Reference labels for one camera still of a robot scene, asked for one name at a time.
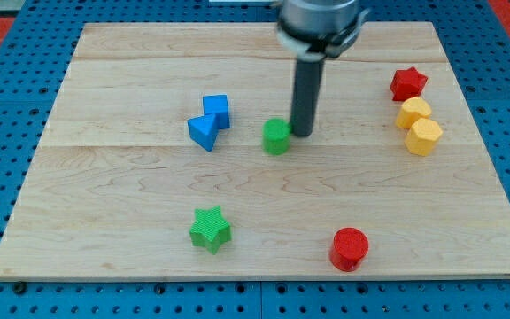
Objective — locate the blue cube block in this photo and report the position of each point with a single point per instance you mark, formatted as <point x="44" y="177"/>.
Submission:
<point x="218" y="106"/>

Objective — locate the yellow heart block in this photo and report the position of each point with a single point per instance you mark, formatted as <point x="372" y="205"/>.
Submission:
<point x="412" y="110"/>

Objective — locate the yellow hexagon block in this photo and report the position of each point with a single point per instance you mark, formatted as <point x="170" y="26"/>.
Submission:
<point x="423" y="137"/>

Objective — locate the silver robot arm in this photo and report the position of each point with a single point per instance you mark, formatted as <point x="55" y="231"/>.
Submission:
<point x="315" y="31"/>

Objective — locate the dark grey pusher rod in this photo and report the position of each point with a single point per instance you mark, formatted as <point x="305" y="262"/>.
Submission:
<point x="306" y="91"/>

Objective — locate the green star block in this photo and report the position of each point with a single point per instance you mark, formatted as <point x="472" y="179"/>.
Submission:
<point x="210" y="229"/>

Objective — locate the red cylinder block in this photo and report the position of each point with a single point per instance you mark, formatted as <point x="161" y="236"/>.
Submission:
<point x="348" y="249"/>

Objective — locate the blue triangle block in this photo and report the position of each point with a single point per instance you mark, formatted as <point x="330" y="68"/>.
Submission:
<point x="203" y="130"/>

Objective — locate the wooden board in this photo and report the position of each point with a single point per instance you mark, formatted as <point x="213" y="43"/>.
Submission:
<point x="111" y="191"/>

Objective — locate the red star block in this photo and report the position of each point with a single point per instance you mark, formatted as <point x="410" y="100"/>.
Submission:
<point x="407" y="83"/>

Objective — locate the green cylinder block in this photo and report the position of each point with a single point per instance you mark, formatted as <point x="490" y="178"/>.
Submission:
<point x="276" y="136"/>

